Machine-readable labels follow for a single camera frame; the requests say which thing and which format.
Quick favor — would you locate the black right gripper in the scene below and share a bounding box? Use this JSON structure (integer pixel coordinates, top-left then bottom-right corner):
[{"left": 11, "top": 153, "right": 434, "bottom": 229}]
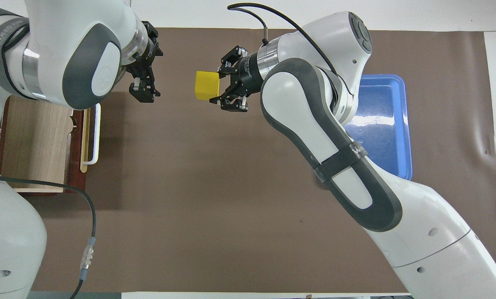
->
[{"left": 209, "top": 45, "right": 262, "bottom": 113}]

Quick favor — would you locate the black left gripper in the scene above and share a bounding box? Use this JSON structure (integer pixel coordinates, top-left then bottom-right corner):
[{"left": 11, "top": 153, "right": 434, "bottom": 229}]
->
[{"left": 123, "top": 20, "right": 165, "bottom": 105}]

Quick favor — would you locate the yellow cube block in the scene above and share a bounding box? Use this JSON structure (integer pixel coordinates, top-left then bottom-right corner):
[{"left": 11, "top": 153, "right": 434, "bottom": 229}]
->
[{"left": 195, "top": 71, "right": 221, "bottom": 102}]

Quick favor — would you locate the wooden drawer with white handle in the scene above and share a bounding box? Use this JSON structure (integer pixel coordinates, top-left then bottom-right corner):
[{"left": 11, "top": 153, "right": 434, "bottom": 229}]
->
[{"left": 0, "top": 95, "right": 102, "bottom": 196}]

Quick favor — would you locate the brown table mat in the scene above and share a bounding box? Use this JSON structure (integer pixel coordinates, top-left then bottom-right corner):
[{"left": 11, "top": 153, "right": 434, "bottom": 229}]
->
[{"left": 0, "top": 27, "right": 496, "bottom": 294}]

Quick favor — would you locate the blue plastic tray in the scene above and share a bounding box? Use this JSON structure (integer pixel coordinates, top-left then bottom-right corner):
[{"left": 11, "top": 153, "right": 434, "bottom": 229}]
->
[{"left": 343, "top": 74, "right": 414, "bottom": 181}]

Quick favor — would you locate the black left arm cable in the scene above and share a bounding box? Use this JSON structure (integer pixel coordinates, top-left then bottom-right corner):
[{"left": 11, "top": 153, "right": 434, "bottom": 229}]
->
[{"left": 0, "top": 173, "right": 97, "bottom": 299}]

